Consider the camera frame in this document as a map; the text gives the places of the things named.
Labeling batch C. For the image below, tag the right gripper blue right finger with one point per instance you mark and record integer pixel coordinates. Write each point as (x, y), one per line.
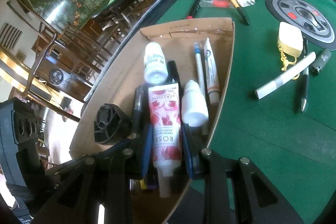
(192, 144)

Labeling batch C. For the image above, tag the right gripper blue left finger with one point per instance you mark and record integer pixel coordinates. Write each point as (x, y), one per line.
(145, 147)

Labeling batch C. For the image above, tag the white dropper bottle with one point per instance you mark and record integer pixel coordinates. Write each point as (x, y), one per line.
(194, 109)

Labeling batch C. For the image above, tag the rose hand cream tube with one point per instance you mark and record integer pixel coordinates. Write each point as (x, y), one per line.
(164, 106)

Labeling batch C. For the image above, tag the yellow black pen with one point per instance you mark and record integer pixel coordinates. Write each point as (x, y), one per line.
(240, 11)
(143, 184)

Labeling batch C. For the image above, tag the black purple-capped marker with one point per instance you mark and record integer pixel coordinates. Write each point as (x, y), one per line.
(139, 110)

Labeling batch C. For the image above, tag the black round fan part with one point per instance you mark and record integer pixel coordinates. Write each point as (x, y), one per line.
(111, 125)

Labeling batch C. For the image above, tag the white ointment tube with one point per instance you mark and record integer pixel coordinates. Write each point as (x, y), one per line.
(213, 86)

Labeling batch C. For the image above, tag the black marker pen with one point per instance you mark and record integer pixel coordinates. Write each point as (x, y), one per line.
(173, 76)

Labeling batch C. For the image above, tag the blue capped white pen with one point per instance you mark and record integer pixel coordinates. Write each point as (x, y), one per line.
(201, 82)

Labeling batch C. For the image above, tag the white pill bottle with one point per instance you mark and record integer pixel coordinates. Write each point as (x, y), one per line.
(155, 68)

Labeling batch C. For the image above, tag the cardboard tray box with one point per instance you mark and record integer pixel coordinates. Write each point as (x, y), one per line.
(130, 138)

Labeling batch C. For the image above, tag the white marker pen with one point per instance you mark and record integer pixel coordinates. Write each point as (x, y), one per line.
(285, 77)

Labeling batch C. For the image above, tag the black red-tipped pen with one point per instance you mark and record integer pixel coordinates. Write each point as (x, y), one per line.
(194, 8)

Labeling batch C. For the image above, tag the clear red lighter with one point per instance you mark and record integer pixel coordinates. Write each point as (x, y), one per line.
(223, 4)

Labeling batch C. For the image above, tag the dark green small device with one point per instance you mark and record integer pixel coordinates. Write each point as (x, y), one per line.
(320, 62)

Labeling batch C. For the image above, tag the round grey table centre console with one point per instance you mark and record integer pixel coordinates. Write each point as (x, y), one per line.
(314, 26)

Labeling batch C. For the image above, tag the cream box with yellow keychain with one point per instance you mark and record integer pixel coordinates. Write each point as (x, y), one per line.
(289, 43)

